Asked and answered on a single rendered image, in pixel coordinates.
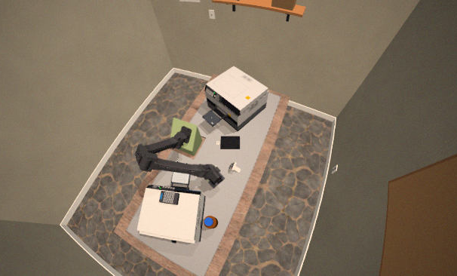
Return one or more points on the white multiwell plate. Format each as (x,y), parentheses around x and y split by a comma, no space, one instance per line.
(177,177)

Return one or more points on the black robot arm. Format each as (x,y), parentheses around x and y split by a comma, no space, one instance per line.
(148,160)

